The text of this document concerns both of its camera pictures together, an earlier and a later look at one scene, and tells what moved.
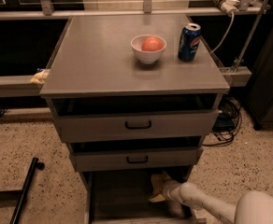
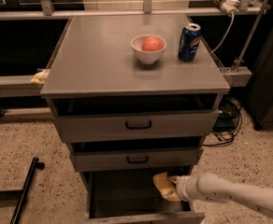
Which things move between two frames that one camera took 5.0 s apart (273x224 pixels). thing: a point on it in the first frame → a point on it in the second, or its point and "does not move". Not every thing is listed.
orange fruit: (151, 44) does not move
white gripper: (168, 189) → (182, 188)
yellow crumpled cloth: (40, 77) does not move
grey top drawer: (181, 124) does not move
